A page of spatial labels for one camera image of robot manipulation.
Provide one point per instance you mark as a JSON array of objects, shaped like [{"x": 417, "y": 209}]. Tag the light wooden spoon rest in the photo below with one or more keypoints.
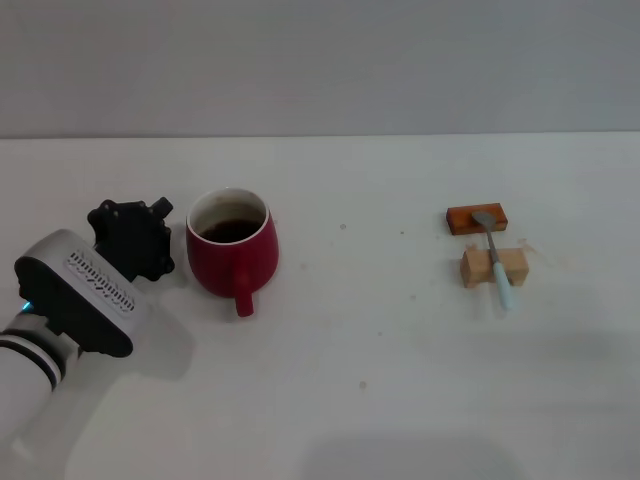
[{"x": 477, "y": 267}]

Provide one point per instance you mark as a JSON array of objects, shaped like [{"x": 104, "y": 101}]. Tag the orange-brown wooden block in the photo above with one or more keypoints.
[{"x": 460, "y": 220}]

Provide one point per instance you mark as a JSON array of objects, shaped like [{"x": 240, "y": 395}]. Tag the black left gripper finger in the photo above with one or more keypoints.
[{"x": 161, "y": 206}]

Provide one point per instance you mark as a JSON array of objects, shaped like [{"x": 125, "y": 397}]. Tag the red ceramic coffee cup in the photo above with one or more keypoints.
[{"x": 235, "y": 265}]

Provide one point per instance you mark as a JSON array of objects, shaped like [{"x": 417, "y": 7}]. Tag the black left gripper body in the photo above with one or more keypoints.
[{"x": 135, "y": 240}]

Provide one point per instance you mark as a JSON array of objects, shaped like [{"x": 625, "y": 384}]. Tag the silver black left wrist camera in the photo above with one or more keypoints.
[{"x": 75, "y": 295}]

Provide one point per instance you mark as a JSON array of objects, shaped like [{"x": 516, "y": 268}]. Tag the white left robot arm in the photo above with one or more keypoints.
[{"x": 22, "y": 380}]

